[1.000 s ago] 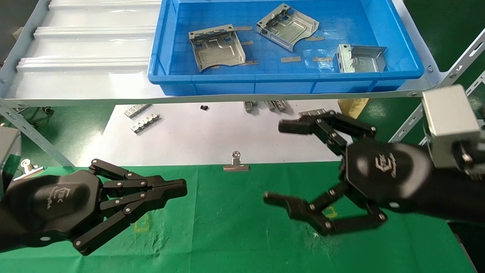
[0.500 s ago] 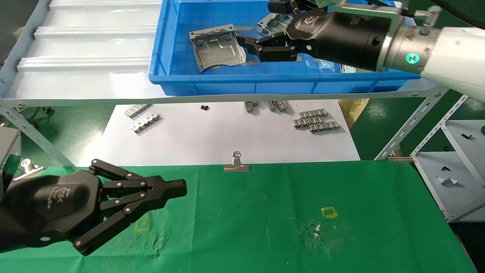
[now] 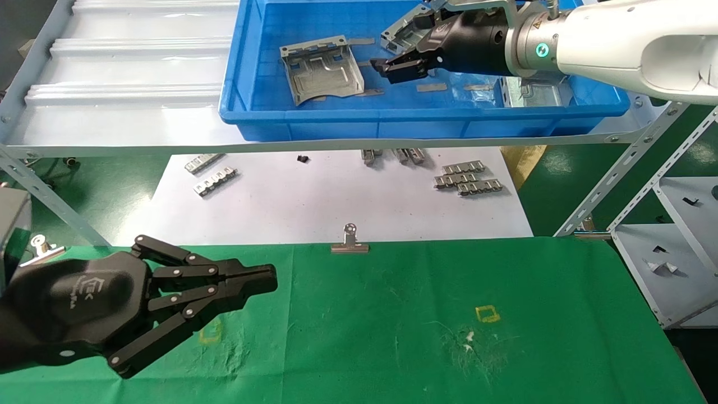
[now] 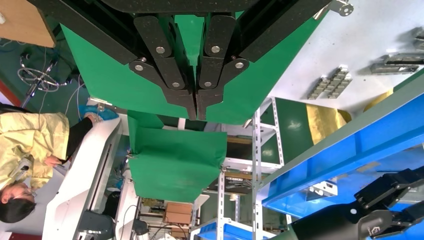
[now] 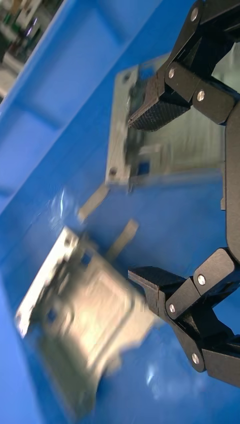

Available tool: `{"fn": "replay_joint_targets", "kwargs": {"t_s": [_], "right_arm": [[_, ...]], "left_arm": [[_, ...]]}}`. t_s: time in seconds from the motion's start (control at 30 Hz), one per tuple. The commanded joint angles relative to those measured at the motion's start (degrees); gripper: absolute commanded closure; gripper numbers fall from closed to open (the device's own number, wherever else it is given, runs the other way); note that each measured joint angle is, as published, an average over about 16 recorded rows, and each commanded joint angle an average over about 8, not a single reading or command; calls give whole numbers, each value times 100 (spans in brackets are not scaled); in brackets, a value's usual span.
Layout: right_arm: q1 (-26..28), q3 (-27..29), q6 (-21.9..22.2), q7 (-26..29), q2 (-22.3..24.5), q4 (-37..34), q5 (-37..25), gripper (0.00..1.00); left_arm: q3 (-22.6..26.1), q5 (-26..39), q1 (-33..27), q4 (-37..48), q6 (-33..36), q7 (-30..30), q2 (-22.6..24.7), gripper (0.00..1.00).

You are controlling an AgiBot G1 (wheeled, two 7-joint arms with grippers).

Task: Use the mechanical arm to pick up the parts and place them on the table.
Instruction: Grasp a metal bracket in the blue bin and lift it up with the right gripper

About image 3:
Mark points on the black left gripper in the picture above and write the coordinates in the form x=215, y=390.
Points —
x=67, y=303

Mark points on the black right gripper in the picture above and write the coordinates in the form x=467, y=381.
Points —
x=477, y=45

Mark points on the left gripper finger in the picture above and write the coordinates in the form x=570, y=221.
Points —
x=241, y=296
x=247, y=272

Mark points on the galvanized sheet metal bracket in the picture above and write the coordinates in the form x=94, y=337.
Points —
x=401, y=31
x=538, y=95
x=322, y=73

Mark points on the blue plastic bin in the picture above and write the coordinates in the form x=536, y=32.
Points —
x=392, y=120

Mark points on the white paper sheet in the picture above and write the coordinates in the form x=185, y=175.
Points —
x=308, y=207

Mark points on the green cloth mat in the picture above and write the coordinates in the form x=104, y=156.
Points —
x=364, y=336

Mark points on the black caster wheel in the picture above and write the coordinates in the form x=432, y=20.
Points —
x=70, y=163

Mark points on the white metal rack shelf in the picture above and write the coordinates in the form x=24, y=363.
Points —
x=140, y=112

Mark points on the white side shelving unit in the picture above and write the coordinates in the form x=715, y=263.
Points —
x=645, y=241

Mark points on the small white plastic piece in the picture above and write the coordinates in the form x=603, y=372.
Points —
x=666, y=268

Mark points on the small metal rail piece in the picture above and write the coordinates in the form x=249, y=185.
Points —
x=417, y=156
x=463, y=167
x=370, y=156
x=216, y=182
x=455, y=180
x=400, y=156
x=205, y=163
x=479, y=188

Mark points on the slotted angle rack post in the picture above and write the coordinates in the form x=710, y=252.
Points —
x=617, y=170
x=56, y=205

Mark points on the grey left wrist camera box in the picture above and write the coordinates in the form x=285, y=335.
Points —
x=11, y=210

